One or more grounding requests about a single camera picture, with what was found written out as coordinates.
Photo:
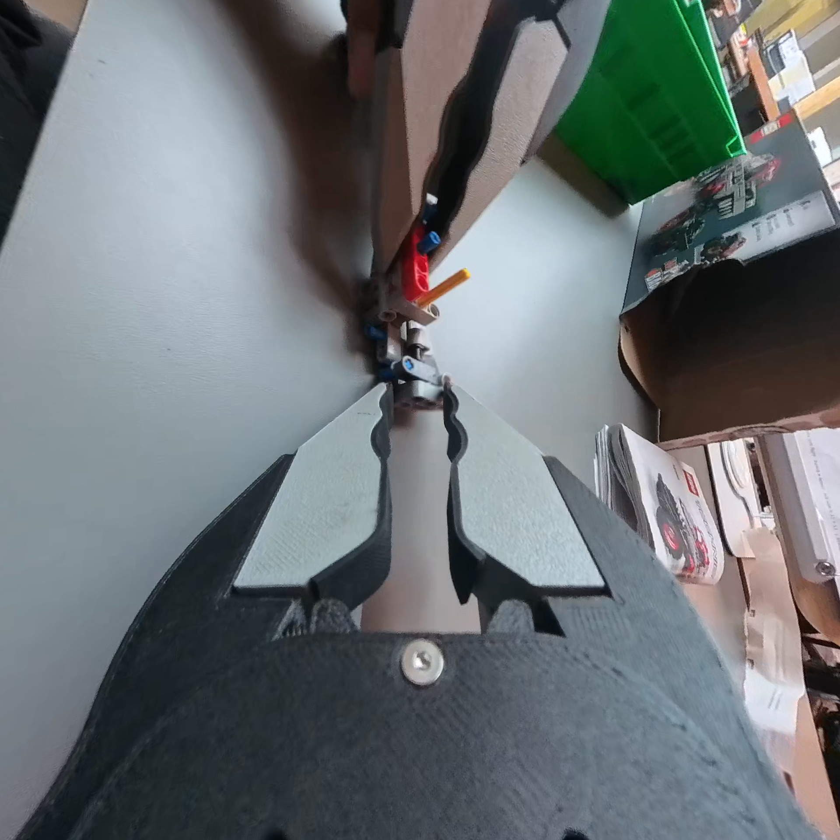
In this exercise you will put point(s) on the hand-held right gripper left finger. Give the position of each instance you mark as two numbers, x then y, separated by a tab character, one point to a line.
315	518

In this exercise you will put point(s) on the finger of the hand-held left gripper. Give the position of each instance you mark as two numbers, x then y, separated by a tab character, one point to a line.
518	111
413	118

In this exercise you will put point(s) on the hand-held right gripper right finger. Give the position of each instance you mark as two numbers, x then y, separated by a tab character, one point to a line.
525	518

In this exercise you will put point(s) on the lego assembly with red part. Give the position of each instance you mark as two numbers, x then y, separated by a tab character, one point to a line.
415	266

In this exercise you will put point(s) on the lego instruction booklet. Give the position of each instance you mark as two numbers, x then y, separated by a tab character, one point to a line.
676	518

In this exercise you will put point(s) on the lego set box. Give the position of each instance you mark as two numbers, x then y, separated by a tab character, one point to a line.
722	216

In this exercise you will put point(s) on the person's left hand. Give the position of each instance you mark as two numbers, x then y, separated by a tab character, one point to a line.
364	62

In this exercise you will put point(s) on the green plastic bin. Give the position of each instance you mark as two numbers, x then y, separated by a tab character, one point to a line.
643	98

